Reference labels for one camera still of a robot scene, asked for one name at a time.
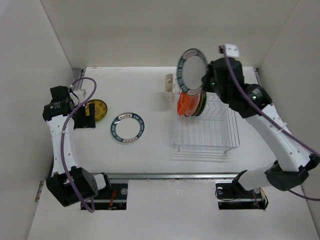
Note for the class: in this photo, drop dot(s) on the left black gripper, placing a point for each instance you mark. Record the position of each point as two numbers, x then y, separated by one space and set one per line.
86 121

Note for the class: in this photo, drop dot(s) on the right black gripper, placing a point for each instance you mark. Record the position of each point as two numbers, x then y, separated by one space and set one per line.
206 87

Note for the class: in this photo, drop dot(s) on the yellow brown patterned plate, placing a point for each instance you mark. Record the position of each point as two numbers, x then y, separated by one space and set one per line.
100 108

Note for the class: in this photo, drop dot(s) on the white plate grey rim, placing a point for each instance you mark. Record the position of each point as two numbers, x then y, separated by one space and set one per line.
191 68

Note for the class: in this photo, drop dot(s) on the white plate teal rim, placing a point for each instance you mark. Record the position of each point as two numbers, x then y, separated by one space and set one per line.
127 127

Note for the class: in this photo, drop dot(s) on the dark green plate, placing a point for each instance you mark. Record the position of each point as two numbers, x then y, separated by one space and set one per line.
203 103

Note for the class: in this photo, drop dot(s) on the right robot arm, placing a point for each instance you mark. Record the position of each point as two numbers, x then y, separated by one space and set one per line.
293 159

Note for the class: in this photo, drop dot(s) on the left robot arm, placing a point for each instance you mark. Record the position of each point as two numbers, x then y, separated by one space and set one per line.
68 181

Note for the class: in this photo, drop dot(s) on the olive brown plate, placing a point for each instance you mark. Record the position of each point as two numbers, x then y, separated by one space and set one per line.
198 106

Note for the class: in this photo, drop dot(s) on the white plate red pattern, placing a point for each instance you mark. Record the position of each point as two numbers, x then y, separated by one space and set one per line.
193 104

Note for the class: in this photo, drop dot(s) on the orange plate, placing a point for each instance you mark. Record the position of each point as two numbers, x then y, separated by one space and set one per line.
183 103

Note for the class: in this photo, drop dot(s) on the beige cutlery holder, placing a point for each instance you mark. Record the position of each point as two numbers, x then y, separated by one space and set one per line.
169 87

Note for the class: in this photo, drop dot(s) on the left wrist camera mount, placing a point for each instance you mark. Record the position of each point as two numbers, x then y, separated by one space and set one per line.
80 94

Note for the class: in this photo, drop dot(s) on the white wire dish rack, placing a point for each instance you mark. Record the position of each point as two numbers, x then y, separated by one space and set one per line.
215 129

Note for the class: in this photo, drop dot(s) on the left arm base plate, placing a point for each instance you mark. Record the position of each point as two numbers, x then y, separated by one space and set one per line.
114 198

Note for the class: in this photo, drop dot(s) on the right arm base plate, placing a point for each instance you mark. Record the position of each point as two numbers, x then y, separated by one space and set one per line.
230 197

